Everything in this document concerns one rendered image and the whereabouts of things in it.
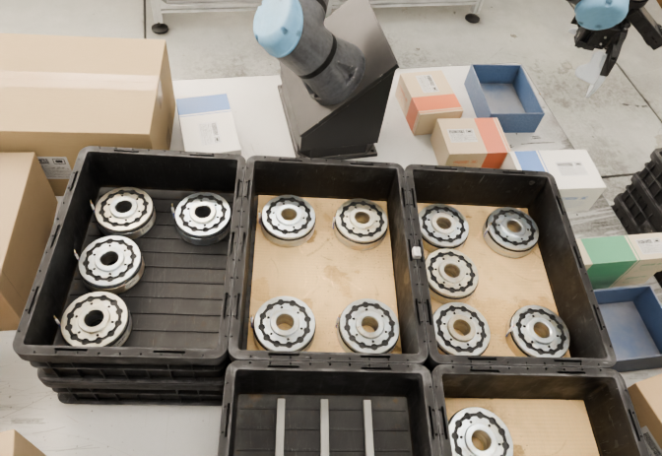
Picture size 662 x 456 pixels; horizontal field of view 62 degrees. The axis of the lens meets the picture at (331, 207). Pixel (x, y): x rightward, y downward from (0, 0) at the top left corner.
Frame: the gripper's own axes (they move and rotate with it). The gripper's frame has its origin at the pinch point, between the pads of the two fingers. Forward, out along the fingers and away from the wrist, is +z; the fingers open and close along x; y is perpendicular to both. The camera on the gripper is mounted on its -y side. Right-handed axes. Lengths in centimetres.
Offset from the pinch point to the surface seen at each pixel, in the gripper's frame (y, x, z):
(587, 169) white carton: -11.3, 7.2, 21.5
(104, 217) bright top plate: 88, 45, 15
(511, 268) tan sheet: 11.5, 40.6, 15.3
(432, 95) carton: 25.3, -12.3, 26.2
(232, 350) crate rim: 59, 68, 5
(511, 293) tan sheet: 12, 46, 15
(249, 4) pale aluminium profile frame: 97, -129, 104
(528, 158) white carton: 2.8, 6.4, 22.1
